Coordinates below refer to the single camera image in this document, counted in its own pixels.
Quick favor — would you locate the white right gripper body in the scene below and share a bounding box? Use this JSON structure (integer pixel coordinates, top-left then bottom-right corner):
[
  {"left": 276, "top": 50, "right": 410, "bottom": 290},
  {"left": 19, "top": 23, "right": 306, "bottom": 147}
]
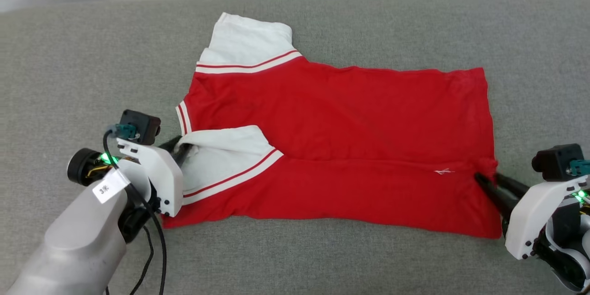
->
[{"left": 505, "top": 175, "right": 590, "bottom": 260}]

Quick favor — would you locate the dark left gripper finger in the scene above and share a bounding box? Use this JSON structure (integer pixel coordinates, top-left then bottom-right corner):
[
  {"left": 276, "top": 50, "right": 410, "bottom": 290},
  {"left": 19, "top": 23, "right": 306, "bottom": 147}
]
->
[{"left": 160, "top": 136, "right": 194, "bottom": 167}]

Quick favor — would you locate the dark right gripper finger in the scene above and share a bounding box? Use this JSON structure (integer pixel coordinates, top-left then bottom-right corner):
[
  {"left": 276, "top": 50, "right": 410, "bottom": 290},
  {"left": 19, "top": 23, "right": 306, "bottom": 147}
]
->
[
  {"left": 495, "top": 173, "right": 531, "bottom": 200},
  {"left": 475, "top": 173, "right": 519, "bottom": 220}
]

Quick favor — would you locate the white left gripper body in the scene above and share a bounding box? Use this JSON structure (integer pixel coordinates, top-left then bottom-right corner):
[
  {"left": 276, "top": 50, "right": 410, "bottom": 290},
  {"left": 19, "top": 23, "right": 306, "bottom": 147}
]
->
[{"left": 67, "top": 138, "right": 184, "bottom": 218}]

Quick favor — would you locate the red and white jersey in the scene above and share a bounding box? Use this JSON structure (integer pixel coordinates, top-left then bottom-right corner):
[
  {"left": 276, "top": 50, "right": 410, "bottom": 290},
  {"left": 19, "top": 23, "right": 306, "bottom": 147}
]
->
[{"left": 161, "top": 12, "right": 503, "bottom": 239}]

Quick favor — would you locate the teal left camera connector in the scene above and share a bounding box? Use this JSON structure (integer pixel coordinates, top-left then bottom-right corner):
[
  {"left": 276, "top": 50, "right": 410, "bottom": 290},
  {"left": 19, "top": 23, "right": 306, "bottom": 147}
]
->
[{"left": 108, "top": 123, "right": 140, "bottom": 142}]

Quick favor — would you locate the teal camera connector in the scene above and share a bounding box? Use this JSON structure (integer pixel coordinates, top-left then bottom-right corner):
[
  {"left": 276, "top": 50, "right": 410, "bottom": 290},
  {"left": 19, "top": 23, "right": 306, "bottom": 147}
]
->
[
  {"left": 108, "top": 123, "right": 140, "bottom": 142},
  {"left": 569, "top": 160, "right": 590, "bottom": 177}
]

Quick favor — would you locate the white paper cable label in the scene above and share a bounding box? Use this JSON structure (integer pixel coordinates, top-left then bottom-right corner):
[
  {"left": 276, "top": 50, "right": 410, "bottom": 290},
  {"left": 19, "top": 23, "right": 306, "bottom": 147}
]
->
[{"left": 92, "top": 170, "right": 130, "bottom": 204}]

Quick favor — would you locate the teal right camera connector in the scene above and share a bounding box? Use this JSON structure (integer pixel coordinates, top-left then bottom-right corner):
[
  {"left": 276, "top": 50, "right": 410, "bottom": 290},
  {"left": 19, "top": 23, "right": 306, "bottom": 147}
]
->
[{"left": 569, "top": 160, "right": 590, "bottom": 177}]

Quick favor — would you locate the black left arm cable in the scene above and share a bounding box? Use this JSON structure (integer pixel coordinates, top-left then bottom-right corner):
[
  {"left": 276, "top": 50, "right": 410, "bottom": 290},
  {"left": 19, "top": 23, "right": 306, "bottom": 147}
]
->
[{"left": 102, "top": 129, "right": 167, "bottom": 295}]

